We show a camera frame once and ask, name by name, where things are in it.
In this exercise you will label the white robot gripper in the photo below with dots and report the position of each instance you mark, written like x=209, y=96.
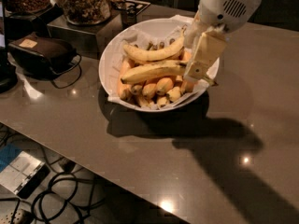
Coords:
x=224, y=7

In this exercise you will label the long yellow front banana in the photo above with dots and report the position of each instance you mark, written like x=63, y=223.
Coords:
x=155, y=70

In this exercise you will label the long yellow banana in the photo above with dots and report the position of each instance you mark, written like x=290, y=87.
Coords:
x=155, y=70
x=142, y=55

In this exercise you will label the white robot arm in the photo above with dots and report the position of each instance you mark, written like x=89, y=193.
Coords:
x=206, y=37

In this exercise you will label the white bowl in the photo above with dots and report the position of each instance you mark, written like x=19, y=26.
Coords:
x=143, y=67

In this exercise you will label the long yellow rear banana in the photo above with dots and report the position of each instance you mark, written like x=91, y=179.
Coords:
x=142, y=55

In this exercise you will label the white paper napkin liner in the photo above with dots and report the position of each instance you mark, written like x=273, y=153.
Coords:
x=114, y=62

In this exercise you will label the bunch of small bananas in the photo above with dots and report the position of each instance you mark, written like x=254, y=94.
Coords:
x=158, y=92

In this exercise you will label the dark metal stand box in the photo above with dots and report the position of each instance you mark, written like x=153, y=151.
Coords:
x=90, y=41

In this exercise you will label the glass jar of granola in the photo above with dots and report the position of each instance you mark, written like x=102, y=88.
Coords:
x=85, y=12

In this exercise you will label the black VR headset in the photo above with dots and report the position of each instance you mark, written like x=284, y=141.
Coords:
x=42, y=57

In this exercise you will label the silver box on floor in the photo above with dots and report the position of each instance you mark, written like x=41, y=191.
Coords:
x=22, y=173

